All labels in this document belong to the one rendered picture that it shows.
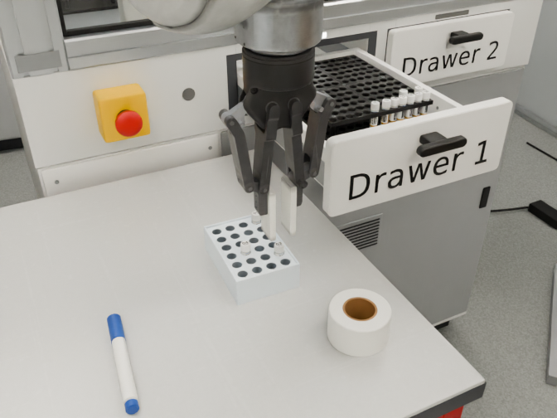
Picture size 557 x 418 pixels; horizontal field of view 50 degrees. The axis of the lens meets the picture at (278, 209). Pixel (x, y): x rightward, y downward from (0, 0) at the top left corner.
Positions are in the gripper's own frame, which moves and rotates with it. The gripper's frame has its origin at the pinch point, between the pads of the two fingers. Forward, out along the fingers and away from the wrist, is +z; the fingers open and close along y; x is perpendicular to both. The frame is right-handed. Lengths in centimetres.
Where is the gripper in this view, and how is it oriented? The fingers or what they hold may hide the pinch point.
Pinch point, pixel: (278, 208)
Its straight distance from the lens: 72.5
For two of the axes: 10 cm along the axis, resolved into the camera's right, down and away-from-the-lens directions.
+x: 4.1, 5.1, -7.6
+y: -9.1, 2.3, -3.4
